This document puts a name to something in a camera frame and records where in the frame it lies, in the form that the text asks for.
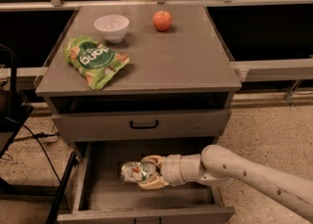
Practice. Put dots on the green chip bag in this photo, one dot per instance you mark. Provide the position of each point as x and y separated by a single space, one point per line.
97 63

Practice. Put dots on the black drawer handle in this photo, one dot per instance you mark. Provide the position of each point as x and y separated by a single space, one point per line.
143 125

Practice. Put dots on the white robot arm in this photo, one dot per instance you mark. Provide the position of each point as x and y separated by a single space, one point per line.
215 165

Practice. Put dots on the grey drawer cabinet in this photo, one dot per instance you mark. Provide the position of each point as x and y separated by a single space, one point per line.
183 69

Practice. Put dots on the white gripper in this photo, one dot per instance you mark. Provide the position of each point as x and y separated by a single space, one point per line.
170 169

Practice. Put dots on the white ceramic bowl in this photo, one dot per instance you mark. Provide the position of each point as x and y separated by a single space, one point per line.
112 28

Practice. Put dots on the black chair frame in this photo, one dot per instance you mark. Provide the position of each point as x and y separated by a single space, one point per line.
13 114

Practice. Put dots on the closed grey top drawer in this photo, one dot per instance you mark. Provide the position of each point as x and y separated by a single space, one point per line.
114 126

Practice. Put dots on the crushed 7up can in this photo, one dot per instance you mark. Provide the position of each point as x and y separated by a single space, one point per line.
137 171

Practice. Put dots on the red apple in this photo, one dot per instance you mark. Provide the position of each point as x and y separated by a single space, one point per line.
162 20

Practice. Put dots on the open grey middle drawer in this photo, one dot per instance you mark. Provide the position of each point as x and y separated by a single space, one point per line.
103 198

